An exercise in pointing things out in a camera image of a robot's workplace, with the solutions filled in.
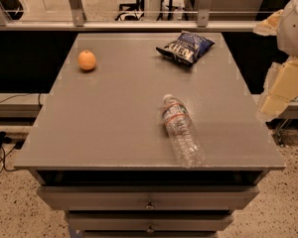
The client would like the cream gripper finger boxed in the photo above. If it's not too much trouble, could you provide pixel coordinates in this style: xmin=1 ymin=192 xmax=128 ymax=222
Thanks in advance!
xmin=253 ymin=9 xmax=284 ymax=36

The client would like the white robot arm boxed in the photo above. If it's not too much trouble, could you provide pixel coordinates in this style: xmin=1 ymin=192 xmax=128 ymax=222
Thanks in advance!
xmin=253 ymin=0 xmax=298 ymax=122

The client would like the blue chip bag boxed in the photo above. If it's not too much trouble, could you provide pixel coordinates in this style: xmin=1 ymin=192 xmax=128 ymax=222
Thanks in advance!
xmin=156 ymin=32 xmax=215 ymax=66

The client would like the clear plastic water bottle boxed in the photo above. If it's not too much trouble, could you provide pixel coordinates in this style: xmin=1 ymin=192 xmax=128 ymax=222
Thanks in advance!
xmin=162 ymin=94 xmax=205 ymax=169

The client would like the black office chair base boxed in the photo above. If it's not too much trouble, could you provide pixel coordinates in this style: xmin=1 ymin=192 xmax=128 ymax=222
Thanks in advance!
xmin=115 ymin=0 xmax=144 ymax=21

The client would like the grey drawer cabinet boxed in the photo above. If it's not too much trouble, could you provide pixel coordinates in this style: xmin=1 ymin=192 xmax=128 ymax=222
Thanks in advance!
xmin=15 ymin=33 xmax=284 ymax=238

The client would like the orange fruit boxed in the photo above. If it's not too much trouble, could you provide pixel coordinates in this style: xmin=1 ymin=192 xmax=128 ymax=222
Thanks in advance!
xmin=77 ymin=51 xmax=96 ymax=70

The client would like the lower grey drawer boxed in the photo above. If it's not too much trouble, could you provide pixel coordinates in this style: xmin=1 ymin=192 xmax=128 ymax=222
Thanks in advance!
xmin=66 ymin=211 xmax=233 ymax=233

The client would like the metal railing with glass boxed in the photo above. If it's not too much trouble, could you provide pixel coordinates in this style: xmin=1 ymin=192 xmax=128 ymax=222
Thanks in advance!
xmin=0 ymin=0 xmax=269 ymax=32

